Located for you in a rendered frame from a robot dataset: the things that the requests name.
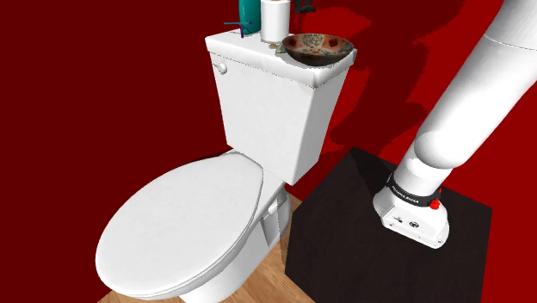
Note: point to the white toilet paper roll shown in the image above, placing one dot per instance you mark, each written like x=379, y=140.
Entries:
x=275, y=19

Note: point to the teal bottle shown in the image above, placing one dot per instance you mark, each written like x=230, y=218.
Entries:
x=249, y=14

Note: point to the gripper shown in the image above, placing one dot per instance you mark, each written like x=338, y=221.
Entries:
x=303, y=5

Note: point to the dark robot stand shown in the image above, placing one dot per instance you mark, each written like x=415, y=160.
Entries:
x=344, y=243

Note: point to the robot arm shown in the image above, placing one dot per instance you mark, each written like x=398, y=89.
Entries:
x=461, y=117

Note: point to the brown patterned bowl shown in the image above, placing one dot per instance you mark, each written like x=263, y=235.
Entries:
x=317, y=48

